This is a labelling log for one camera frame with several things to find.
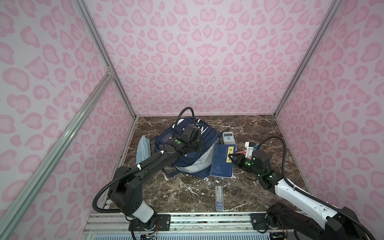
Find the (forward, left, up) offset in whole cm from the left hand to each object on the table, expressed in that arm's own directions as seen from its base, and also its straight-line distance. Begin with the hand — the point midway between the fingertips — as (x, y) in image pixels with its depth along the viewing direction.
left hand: (203, 141), depth 83 cm
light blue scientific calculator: (+13, -19, -17) cm, 28 cm away
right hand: (-8, -13, -1) cm, 16 cm away
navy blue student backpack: (-11, +4, -7) cm, 14 cm away
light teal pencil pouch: (+3, +38, -14) cm, 40 cm away
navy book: (-12, -10, -6) cm, 17 cm away
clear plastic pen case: (-25, -8, -17) cm, 32 cm away
